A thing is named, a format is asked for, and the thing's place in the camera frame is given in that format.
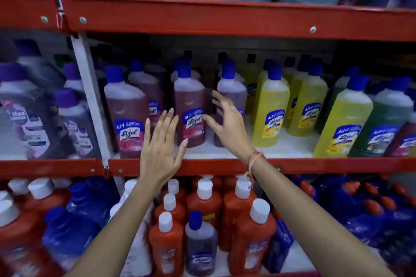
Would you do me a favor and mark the red thread wristband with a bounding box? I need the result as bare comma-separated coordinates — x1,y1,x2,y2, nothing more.
244,151,266,184

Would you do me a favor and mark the row of blue bottles orange caps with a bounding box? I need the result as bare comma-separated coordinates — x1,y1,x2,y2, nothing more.
291,173,416,275

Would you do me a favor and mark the person's left forearm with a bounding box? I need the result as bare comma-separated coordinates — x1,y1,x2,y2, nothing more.
64,182,165,277

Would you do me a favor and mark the person's right hand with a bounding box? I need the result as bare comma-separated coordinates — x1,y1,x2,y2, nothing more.
203,90,257,162

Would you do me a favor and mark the row of pink cleaner bottles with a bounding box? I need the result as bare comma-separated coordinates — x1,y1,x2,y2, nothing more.
90,50,208,159

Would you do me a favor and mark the person's left hand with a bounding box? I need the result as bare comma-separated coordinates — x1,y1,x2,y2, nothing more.
139,108,189,190

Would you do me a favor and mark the blue refill pouch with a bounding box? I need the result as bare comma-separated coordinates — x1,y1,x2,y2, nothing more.
263,218,295,274

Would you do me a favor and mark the row of orange bottles white caps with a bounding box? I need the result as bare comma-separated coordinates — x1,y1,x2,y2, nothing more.
148,174,279,277

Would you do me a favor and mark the white shelf upright post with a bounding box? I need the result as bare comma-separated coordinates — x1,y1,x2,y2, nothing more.
48,0,113,164

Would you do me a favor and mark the person's right forearm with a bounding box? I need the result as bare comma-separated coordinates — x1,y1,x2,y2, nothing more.
250,156,396,277

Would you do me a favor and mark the maroon cleaner bottle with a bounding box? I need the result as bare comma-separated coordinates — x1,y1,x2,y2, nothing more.
386,110,416,158

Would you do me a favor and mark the short red shelf beam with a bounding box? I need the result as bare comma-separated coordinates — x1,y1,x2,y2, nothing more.
0,0,60,31
0,159,105,179

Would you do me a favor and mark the large grey bottle purple cap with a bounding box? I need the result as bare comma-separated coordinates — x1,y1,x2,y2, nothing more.
63,61,89,100
0,63,64,161
55,88,102,159
15,39,67,92

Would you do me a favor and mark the small purple bottle blue cap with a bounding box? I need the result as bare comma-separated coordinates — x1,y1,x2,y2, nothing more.
185,211,219,277

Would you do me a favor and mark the lavender cleaner bottle blue cap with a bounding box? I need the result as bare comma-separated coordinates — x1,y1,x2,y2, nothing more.
214,52,248,148

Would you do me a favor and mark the long red shelf beam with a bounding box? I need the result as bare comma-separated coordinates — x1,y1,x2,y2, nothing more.
61,0,416,42
108,157,416,177

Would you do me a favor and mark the row of large orange bottles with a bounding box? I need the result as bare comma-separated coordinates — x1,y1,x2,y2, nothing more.
0,177,71,277

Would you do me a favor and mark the row of yellow cleaner bottles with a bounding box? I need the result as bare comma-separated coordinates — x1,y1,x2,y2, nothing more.
240,53,374,159

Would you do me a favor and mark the white bottle white cap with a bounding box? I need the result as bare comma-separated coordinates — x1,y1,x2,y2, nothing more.
109,179,154,277

